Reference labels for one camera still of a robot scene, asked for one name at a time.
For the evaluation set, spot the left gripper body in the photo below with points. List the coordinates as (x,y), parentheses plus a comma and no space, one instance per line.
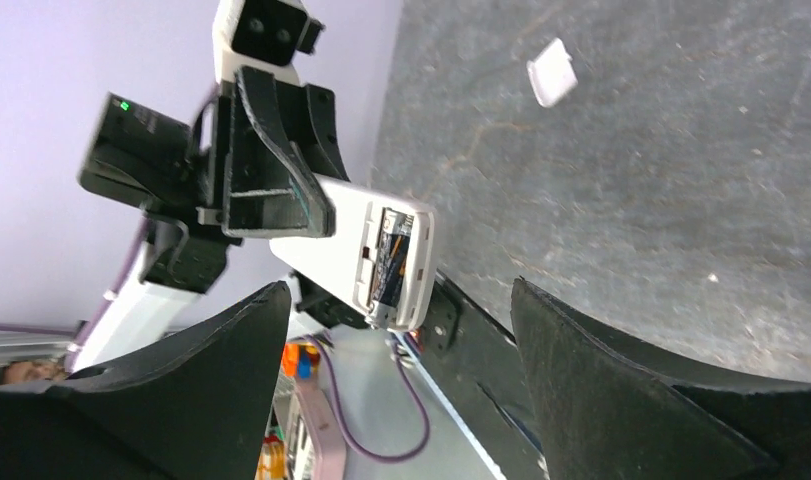
(213,139)

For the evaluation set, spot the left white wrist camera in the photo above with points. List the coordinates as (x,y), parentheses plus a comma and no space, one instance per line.
(262,34)

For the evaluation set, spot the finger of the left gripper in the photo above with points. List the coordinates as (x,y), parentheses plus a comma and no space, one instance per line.
(273,193)
(308,117)

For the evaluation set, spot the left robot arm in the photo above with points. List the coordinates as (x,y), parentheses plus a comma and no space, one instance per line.
(142,158)

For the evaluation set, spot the AAA battery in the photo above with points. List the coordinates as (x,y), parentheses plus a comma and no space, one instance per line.
(389,269)

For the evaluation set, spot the white battery compartment cover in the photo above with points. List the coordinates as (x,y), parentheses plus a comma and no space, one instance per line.
(551,74)

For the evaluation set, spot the white slotted cable duct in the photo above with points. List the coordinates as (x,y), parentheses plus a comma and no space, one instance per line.
(407,342)

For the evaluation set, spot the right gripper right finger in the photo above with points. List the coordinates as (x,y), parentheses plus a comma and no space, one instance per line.
(610,405)

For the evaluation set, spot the white remote control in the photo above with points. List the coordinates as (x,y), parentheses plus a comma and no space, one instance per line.
(340,267)

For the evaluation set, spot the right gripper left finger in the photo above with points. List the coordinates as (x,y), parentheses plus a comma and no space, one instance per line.
(194,405)

